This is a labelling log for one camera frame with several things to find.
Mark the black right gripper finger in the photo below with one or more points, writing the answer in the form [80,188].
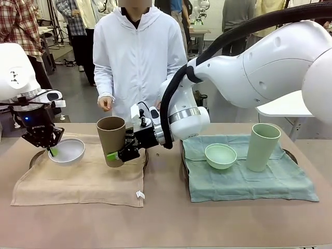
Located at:
[129,136]
[128,154]

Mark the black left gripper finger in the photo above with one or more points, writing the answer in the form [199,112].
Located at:
[57,136]
[35,140]

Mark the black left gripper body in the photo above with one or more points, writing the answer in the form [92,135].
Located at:
[36,119]

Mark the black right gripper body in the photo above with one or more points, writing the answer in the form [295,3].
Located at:
[144,136]

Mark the brown tall cup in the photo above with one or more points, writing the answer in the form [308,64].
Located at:
[111,137]

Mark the white bowl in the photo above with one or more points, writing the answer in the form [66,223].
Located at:
[68,153]

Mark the beige cloth mat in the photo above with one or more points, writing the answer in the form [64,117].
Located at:
[77,186]

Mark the light green bowl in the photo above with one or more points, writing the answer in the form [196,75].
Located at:
[220,158]

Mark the green cloth mat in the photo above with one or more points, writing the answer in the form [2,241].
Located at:
[246,184]

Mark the light green tall cup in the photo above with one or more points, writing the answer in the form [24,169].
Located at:
[260,153]

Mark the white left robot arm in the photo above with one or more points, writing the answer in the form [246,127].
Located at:
[13,72]

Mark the person's right forearm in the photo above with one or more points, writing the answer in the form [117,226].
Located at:
[103,80]

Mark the dark brown tray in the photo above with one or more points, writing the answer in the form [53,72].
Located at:
[290,154]
[35,158]

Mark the person's right hand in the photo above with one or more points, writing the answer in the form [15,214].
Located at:
[105,102]

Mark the person in white coat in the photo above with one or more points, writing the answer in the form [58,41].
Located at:
[137,57]

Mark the person in red plaid shirt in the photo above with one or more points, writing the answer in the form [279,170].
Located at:
[18,28]

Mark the person in blue plaid shirt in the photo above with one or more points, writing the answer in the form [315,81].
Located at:
[77,26]

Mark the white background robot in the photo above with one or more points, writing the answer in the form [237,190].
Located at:
[201,10]

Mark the person in dark grey top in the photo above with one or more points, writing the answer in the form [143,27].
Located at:
[237,20]

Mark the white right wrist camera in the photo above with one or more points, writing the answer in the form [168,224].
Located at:
[135,112]

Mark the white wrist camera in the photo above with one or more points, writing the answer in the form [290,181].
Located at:
[60,103]
[135,112]

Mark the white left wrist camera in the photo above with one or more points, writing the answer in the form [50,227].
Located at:
[60,103]

